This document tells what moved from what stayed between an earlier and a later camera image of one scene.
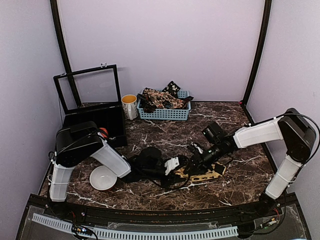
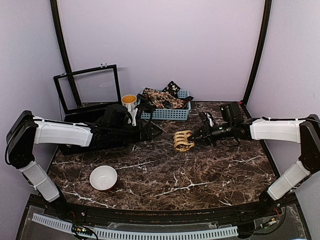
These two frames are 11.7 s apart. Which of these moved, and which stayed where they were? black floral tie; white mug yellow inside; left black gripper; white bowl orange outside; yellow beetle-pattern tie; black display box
Moved: left black gripper; yellow beetle-pattern tie
Stayed: white bowl orange outside; black floral tie; black display box; white mug yellow inside
